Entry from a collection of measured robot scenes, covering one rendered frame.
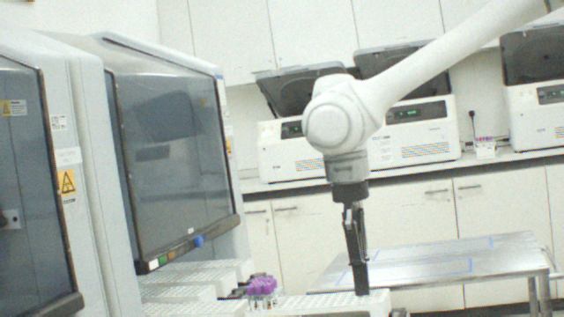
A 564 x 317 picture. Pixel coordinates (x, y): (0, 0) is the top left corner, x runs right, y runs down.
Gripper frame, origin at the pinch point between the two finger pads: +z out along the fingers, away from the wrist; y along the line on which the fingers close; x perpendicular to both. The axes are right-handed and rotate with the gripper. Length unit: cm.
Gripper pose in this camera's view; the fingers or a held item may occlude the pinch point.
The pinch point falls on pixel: (360, 278)
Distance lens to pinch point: 138.5
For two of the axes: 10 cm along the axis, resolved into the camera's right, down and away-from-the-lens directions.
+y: -2.8, 0.9, -9.6
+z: 1.4, 9.9, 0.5
